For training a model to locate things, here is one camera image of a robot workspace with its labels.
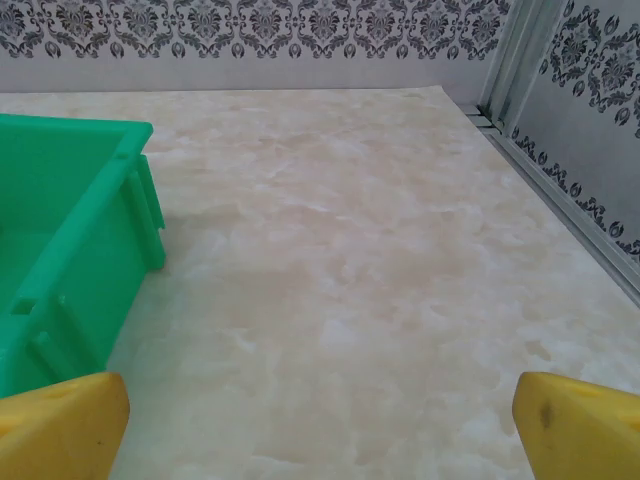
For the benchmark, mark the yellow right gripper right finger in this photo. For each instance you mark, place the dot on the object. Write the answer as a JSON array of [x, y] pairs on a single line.
[[585, 435]]

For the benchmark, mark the green plastic bin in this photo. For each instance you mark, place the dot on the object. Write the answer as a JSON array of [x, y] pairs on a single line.
[[100, 250]]

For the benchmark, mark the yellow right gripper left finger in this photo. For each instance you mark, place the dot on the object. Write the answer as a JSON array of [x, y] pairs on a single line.
[[55, 430]]

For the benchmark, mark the aluminium frame post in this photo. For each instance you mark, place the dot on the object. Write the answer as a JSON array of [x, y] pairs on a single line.
[[520, 65]]

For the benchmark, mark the aluminium frame rail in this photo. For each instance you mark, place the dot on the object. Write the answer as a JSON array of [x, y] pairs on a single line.
[[550, 187]]

